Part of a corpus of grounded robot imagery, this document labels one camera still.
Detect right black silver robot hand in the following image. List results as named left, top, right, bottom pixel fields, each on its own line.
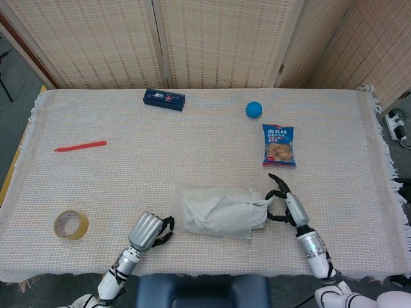
left=265, top=173, right=310, bottom=229

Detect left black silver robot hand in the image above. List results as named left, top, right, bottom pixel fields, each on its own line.
left=127, top=211, right=176, bottom=252

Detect white plastic bag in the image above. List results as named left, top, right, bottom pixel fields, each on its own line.
left=172, top=181, right=269, bottom=241

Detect light grey clothes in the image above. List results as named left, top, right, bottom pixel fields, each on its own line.
left=181, top=187, right=275, bottom=234

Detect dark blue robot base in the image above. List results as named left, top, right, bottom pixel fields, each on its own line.
left=134, top=273, right=271, bottom=308

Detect blue snack bag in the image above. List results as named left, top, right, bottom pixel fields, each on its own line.
left=261, top=123, right=297, bottom=167

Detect yellow adhesive tape roll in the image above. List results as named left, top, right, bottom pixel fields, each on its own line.
left=53, top=210, right=90, bottom=241

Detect white woven fringed tablecloth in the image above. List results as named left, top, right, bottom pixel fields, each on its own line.
left=0, top=83, right=411, bottom=280

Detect red pen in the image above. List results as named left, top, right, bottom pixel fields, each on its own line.
left=53, top=140, right=107, bottom=153

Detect blue ball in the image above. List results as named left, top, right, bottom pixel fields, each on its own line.
left=245, top=101, right=265, bottom=119

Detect white power strip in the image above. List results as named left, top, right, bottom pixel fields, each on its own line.
left=384, top=110, right=408, bottom=141

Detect dark blue rectangular box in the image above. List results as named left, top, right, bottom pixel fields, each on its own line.
left=143, top=89, right=187, bottom=112

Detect woven folding screen panel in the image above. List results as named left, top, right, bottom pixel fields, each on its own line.
left=0, top=0, right=168, bottom=90
left=152, top=0, right=306, bottom=90
left=320, top=0, right=411, bottom=115
left=272, top=0, right=357, bottom=89

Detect black tripod stand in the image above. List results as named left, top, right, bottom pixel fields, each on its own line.
left=0, top=35, right=15, bottom=103

